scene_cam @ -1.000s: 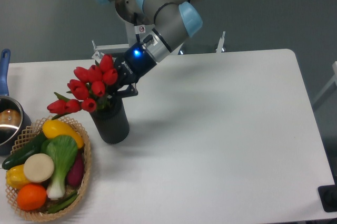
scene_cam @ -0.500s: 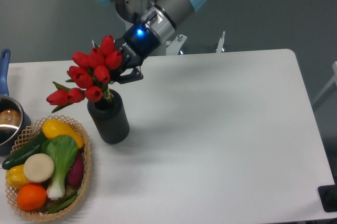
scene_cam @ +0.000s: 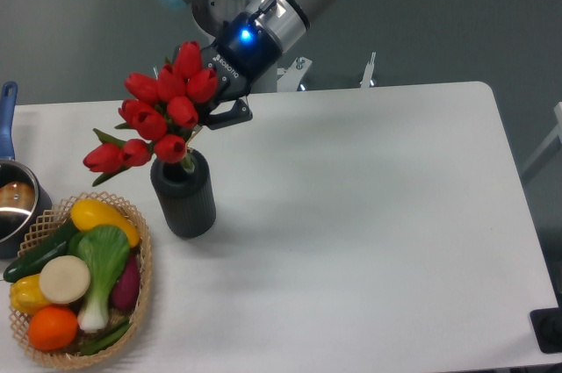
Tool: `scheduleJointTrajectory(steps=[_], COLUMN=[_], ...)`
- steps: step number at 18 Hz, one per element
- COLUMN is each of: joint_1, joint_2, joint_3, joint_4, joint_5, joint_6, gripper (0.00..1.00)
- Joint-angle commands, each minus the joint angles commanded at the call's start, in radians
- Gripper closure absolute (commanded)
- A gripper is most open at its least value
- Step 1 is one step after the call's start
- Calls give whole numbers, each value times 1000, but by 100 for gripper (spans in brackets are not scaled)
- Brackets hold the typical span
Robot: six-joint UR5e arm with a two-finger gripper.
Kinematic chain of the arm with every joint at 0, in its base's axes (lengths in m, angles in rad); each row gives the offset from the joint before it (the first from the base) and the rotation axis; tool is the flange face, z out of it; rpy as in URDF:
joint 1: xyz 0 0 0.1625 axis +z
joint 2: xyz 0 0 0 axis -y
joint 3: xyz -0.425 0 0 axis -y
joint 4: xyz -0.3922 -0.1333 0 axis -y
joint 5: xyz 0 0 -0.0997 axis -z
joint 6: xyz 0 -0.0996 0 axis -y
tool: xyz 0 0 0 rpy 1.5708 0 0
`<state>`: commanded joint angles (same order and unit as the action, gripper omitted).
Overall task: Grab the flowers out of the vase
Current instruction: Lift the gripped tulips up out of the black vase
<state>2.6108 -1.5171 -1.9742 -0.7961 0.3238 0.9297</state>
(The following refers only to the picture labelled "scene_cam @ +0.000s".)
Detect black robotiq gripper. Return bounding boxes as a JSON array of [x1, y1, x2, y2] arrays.
[[171, 11, 282, 130]]

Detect red tulip bouquet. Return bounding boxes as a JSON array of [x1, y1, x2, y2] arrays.
[[83, 41, 219, 186]]

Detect dark grey ribbed vase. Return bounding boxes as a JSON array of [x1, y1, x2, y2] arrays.
[[150, 149, 216, 239]]

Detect yellow squash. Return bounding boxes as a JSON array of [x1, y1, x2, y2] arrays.
[[70, 198, 141, 247]]

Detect green bok choy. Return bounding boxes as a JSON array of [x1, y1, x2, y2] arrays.
[[68, 225, 130, 334]]

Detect purple sweet potato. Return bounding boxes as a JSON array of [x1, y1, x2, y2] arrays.
[[111, 254, 141, 311]]

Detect beige round disc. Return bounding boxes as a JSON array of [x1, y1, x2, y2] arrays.
[[39, 255, 90, 305]]

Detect green cucumber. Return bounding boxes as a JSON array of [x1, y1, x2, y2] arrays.
[[3, 219, 78, 283]]

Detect green bean pods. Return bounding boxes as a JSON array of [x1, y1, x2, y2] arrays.
[[78, 318, 131, 355]]

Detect yellow bell pepper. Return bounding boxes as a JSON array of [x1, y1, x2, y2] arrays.
[[10, 274, 53, 316]]

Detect orange fruit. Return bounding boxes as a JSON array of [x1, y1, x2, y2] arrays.
[[27, 305, 78, 351]]

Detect black device at table edge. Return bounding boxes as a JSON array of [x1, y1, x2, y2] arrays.
[[530, 307, 561, 354]]

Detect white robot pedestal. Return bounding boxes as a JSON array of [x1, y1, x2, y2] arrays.
[[191, 0, 313, 93]]

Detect blue handled saucepan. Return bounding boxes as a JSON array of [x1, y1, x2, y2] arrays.
[[1, 81, 52, 260]]

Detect white frame at right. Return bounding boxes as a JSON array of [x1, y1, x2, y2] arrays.
[[520, 102, 561, 184]]

